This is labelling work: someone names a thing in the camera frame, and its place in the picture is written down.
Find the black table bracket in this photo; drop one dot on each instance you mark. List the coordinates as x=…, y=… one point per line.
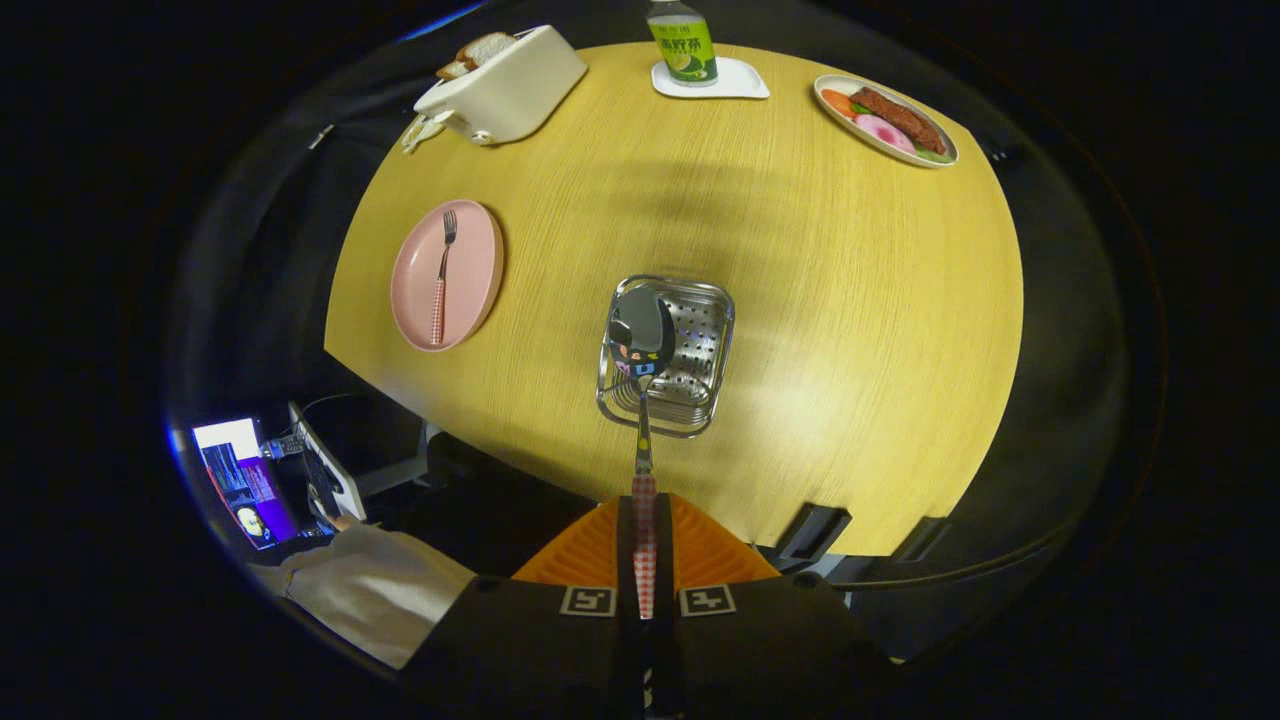
x=815, y=532

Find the brown meat piece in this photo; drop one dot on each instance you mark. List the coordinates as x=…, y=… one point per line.
x=900, y=118

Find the white oval food plate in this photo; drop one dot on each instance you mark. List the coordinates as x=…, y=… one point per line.
x=835, y=125

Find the green label drink bottle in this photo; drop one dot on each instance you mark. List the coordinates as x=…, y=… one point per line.
x=683, y=45

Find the pink round food slice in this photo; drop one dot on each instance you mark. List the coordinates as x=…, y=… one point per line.
x=884, y=133

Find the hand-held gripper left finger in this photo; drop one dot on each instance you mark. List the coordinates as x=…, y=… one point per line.
x=626, y=540

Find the white toaster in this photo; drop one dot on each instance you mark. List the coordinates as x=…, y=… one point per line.
x=520, y=90

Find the green vegetable piece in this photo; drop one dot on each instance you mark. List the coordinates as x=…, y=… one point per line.
x=934, y=156

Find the silver cloth clip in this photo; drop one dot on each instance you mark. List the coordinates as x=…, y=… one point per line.
x=321, y=136

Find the white divided condiment dish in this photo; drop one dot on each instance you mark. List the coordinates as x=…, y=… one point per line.
x=420, y=132

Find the toast bread slice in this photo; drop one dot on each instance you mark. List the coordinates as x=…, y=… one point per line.
x=488, y=47
x=452, y=70

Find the orange carrot slice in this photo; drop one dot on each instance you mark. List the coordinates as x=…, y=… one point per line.
x=838, y=102

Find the white square coaster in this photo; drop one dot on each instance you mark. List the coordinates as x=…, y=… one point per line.
x=742, y=80

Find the pink round plate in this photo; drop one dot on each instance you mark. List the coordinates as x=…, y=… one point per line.
x=475, y=270

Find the lit computer screen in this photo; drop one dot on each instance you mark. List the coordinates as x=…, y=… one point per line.
x=245, y=480

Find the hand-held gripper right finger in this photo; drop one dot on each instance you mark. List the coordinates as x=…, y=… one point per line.
x=664, y=540

